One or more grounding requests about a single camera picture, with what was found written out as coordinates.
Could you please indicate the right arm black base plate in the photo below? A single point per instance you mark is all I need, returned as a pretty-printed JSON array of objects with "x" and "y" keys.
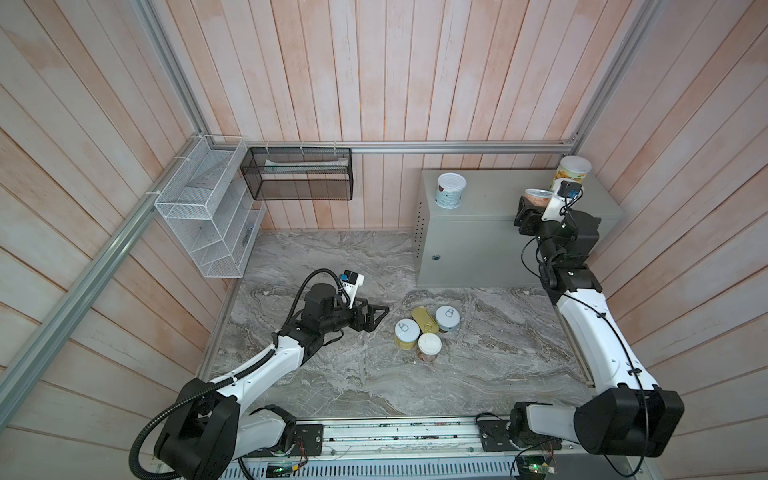
[{"x": 498, "y": 435}]

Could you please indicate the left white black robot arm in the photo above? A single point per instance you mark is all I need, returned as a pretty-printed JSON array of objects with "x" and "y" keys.
[{"x": 318, "y": 317}]

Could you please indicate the horizontal aluminium wall rail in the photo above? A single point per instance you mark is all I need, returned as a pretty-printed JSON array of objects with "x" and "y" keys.
[{"x": 416, "y": 147}]

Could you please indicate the grey metal cabinet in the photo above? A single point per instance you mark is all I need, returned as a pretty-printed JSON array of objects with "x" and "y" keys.
[{"x": 478, "y": 243}]

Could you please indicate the orange yellow label can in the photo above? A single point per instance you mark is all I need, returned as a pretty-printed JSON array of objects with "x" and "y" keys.
[{"x": 572, "y": 168}]

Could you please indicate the yellow can lying down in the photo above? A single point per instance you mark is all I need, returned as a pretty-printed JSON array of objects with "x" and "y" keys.
[{"x": 424, "y": 320}]

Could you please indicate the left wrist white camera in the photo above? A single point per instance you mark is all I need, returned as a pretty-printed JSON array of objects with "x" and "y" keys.
[{"x": 351, "y": 282}]

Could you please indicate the brown label can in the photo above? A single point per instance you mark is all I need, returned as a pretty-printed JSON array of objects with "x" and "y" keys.
[{"x": 538, "y": 198}]

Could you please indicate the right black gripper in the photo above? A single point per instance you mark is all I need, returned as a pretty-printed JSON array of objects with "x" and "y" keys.
[{"x": 528, "y": 217}]

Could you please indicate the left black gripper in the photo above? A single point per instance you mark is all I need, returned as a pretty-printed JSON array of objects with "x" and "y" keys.
[{"x": 369, "y": 325}]

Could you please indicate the small brown white-lid can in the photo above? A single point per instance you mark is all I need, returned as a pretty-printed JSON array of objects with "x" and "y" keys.
[{"x": 429, "y": 347}]

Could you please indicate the white wire mesh shelf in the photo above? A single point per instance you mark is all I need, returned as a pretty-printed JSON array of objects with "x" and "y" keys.
[{"x": 208, "y": 206}]

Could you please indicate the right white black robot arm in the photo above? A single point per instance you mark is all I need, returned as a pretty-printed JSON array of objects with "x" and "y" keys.
[{"x": 630, "y": 414}]

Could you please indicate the yellow label can upright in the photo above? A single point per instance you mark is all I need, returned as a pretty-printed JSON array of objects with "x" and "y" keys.
[{"x": 407, "y": 333}]

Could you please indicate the left aluminium frame rail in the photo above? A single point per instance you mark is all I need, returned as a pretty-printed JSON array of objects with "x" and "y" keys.
[{"x": 37, "y": 354}]

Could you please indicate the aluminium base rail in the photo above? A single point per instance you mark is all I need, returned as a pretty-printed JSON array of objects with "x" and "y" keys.
[{"x": 396, "y": 441}]

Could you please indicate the black mesh wall basket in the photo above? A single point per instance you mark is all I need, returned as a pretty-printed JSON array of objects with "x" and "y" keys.
[{"x": 299, "y": 173}]

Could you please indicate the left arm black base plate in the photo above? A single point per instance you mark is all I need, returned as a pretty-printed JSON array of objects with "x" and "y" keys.
[{"x": 307, "y": 438}]

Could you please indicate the blue label can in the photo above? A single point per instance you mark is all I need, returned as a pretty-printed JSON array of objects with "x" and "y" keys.
[{"x": 448, "y": 318}]

